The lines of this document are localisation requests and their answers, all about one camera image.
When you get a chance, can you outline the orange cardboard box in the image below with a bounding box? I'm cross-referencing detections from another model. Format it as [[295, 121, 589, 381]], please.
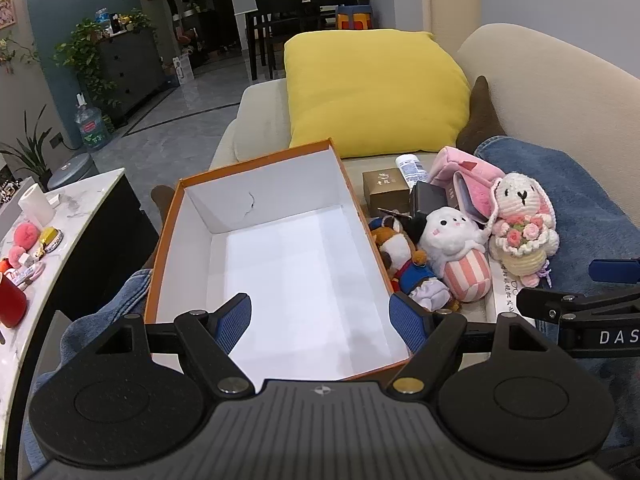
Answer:
[[144, 140, 409, 385]]

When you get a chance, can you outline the dark grey cabinet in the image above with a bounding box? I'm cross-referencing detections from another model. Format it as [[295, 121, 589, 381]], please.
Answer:
[[98, 28, 165, 124]]

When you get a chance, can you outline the gold small box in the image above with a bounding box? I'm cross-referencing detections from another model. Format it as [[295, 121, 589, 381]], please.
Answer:
[[362, 168, 410, 217]]

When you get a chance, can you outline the left jeans leg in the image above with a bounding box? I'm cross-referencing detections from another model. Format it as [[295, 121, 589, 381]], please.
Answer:
[[22, 268, 153, 470]]

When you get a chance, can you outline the white marble coffee table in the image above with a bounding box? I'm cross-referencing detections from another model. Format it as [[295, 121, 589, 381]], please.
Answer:
[[0, 168, 125, 462]]

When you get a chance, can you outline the potted leaf plant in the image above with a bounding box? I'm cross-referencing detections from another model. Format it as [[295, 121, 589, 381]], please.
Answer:
[[1, 105, 52, 191]]

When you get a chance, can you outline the grey round stool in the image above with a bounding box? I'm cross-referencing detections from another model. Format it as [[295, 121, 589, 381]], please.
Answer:
[[47, 153, 99, 191]]

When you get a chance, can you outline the red cup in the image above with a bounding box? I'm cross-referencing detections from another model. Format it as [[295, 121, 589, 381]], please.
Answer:
[[0, 274, 27, 328]]

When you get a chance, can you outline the jeans leg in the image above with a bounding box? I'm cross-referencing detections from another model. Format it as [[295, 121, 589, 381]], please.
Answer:
[[22, 268, 153, 470], [472, 136, 639, 448]]

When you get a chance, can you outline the crochet bunny plush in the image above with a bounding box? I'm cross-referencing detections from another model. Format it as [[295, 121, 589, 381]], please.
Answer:
[[485, 172, 560, 288]]

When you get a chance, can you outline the dining table with chairs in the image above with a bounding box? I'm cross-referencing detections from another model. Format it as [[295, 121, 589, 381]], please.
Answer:
[[243, 0, 370, 81]]

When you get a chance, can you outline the brown bear sailor plush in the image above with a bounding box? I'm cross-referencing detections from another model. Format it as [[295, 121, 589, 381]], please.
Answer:
[[369, 216, 460, 312]]

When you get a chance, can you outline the white paper roll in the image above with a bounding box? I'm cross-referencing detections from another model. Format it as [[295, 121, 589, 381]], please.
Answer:
[[18, 183, 55, 230]]

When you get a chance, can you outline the white dog plush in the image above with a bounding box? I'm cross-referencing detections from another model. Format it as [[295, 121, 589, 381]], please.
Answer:
[[418, 207, 491, 304]]

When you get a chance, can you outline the pink fluffy ball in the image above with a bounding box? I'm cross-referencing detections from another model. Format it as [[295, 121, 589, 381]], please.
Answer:
[[13, 221, 40, 252]]

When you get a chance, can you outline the white tube bottle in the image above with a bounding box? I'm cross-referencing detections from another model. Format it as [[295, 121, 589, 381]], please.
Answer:
[[395, 154, 428, 188]]

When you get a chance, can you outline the yellow cushion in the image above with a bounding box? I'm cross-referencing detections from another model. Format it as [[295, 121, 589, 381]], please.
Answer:
[[284, 29, 471, 158]]

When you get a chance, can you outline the brown sock left foot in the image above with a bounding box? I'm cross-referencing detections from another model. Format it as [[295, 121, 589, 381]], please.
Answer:
[[143, 185, 175, 270]]

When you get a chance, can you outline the trailing green plant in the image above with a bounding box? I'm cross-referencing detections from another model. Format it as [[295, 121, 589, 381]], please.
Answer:
[[54, 9, 156, 119]]

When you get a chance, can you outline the right jeans leg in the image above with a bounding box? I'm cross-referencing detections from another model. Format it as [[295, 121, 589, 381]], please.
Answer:
[[472, 136, 639, 448]]

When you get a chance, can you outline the pink fabric pouch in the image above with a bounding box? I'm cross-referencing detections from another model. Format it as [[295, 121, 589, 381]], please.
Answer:
[[427, 146, 504, 226]]

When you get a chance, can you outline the water jug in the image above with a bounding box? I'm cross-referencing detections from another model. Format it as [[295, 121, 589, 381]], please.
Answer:
[[75, 93, 111, 151]]

